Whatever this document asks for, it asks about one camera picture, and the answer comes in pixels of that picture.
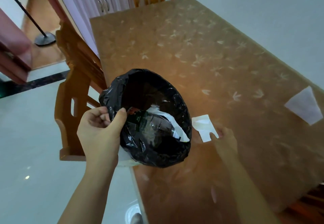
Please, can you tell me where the person's left hand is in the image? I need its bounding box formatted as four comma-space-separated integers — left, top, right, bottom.
77, 107, 127, 172

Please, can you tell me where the person's right hand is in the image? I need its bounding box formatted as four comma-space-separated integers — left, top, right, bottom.
210, 127, 239, 162

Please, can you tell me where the white trash bin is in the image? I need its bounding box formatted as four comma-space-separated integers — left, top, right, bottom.
117, 147, 140, 167

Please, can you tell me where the black garbage bag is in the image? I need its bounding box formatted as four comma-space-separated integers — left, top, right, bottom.
99, 69, 192, 168

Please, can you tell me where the person's left forearm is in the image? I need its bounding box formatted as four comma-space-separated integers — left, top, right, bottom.
58, 163, 119, 224

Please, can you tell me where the person's right forearm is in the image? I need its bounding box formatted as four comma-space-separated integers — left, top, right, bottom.
222, 153, 282, 224

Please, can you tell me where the small white paper piece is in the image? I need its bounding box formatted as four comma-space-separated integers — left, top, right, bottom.
192, 114, 219, 143

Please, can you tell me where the dark crumpled wrapper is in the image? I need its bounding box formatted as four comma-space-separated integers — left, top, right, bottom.
127, 107, 176, 142

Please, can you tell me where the white plastic scrap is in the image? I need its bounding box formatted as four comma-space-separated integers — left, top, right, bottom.
146, 104, 190, 143

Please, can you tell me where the brown floral tablecloth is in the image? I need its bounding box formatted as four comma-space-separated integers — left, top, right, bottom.
90, 0, 324, 224

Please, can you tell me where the large white paper piece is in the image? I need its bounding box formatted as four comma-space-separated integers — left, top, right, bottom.
284, 86, 324, 126

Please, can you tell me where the person's grey shoe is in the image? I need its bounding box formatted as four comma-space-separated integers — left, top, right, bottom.
130, 213, 144, 224

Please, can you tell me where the black floor lamp stand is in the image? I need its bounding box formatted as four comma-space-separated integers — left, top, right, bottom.
0, 0, 57, 47

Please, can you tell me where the white door cabinet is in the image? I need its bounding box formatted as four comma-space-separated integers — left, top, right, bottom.
52, 0, 136, 57

